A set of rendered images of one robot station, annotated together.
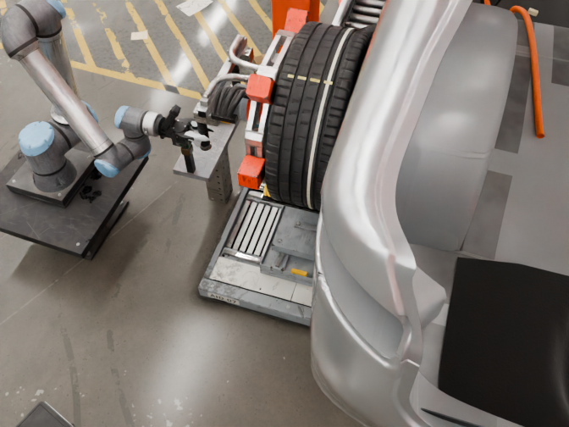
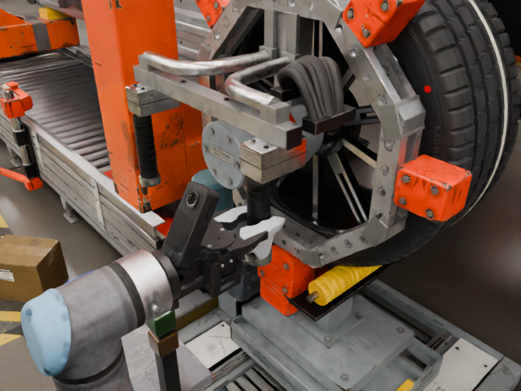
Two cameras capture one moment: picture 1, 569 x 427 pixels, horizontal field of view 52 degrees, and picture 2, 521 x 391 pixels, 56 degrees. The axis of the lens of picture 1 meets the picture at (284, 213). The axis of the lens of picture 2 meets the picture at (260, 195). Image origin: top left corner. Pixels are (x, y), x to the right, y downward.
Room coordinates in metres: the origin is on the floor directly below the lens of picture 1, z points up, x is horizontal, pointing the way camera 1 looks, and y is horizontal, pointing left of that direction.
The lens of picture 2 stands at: (1.17, 0.83, 1.24)
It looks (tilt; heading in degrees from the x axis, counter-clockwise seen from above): 31 degrees down; 300
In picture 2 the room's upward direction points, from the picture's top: straight up
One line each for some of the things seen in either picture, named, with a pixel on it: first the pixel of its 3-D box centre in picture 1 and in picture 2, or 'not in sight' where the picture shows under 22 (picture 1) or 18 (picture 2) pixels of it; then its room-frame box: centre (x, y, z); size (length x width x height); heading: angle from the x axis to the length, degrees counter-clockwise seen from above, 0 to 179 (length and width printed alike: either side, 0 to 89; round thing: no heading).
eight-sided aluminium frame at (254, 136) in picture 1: (278, 109); (290, 131); (1.58, 0.02, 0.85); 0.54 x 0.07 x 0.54; 162
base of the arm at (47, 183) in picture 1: (52, 169); not in sight; (1.69, 1.04, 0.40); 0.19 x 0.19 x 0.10
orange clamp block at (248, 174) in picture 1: (251, 172); (430, 188); (1.28, 0.11, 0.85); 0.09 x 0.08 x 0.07; 162
